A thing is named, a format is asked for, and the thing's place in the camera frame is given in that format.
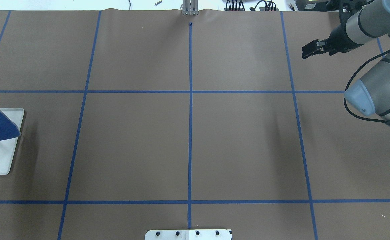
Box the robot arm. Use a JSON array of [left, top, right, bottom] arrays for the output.
[[301, 0, 390, 127]]

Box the aluminium frame post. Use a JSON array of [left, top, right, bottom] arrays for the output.
[[181, 0, 199, 16]]

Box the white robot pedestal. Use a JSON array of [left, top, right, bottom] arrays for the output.
[[144, 229, 233, 240]]

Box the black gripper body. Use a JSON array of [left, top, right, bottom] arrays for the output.
[[325, 23, 354, 56]]

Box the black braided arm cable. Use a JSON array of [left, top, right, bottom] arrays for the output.
[[343, 47, 390, 123]]

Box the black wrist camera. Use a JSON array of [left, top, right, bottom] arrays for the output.
[[336, 0, 370, 18]]

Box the white wooden towel rack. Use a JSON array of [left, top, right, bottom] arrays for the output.
[[0, 108, 25, 176]]

